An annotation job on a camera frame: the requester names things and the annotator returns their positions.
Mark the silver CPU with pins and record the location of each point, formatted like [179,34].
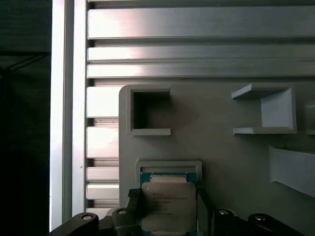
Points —
[167,201]

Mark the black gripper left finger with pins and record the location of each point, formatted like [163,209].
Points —
[123,221]

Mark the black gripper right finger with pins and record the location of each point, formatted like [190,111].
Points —
[221,223]

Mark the grey parts rack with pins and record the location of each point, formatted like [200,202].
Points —
[209,152]

